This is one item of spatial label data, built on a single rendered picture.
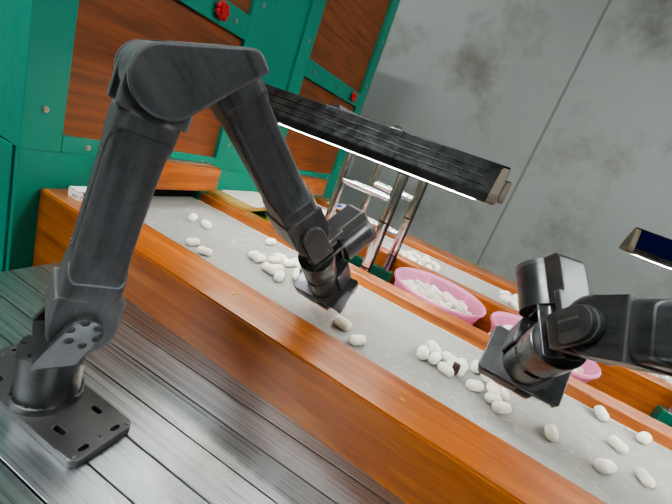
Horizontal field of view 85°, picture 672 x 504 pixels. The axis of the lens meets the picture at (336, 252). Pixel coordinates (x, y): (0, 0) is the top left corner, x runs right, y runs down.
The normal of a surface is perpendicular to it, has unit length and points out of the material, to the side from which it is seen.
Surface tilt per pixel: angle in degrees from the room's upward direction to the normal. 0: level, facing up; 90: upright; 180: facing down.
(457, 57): 90
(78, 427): 0
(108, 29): 90
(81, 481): 0
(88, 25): 90
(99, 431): 0
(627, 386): 90
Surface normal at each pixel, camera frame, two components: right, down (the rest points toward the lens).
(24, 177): 0.83, 0.43
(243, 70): 0.56, 0.44
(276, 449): 0.33, -0.90
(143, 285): -0.44, 0.12
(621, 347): -0.94, -0.28
